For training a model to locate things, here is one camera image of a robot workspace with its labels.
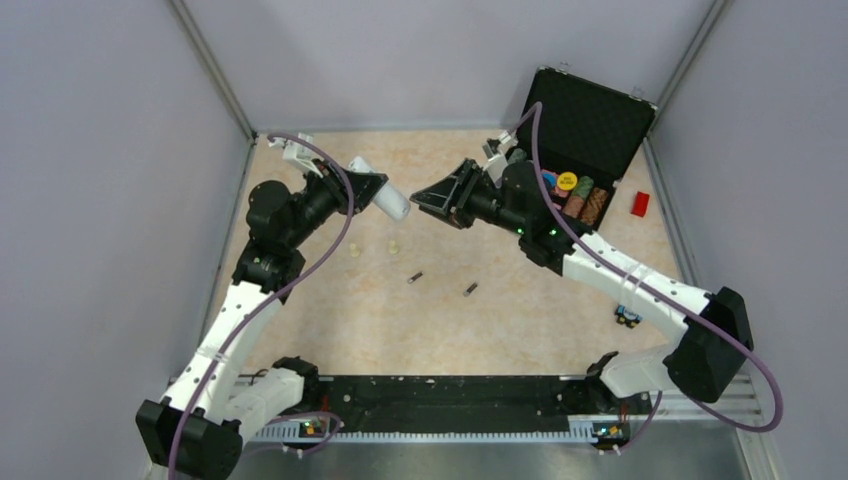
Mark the brown orange chip stack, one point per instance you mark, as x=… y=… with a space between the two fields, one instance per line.
x=593 y=207

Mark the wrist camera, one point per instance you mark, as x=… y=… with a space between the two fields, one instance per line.
x=296 y=154
x=495 y=149

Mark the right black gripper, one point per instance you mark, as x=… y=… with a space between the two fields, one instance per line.
x=450 y=199

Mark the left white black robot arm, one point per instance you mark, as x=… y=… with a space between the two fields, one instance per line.
x=199 y=426

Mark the yellow big blind chip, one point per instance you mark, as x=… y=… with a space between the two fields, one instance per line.
x=567 y=181

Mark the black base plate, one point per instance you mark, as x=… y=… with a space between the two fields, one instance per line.
x=474 y=404

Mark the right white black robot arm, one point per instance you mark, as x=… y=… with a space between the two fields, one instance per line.
x=696 y=359

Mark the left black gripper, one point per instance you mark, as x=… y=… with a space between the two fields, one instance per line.
x=365 y=187

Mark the white remote control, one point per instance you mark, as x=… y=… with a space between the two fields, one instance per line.
x=388 y=199

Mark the black poker chip case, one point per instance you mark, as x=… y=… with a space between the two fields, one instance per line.
x=587 y=128

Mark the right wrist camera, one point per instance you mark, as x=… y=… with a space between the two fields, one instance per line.
x=495 y=149

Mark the blue round chip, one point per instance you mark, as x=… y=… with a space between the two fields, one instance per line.
x=549 y=179

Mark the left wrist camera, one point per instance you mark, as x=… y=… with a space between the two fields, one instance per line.
x=296 y=154

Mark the green red chip stack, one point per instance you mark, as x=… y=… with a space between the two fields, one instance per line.
x=578 y=197

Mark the red toy brick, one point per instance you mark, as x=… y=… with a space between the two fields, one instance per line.
x=640 y=204

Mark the AAA battery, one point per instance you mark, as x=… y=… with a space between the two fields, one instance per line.
x=415 y=277
x=470 y=289

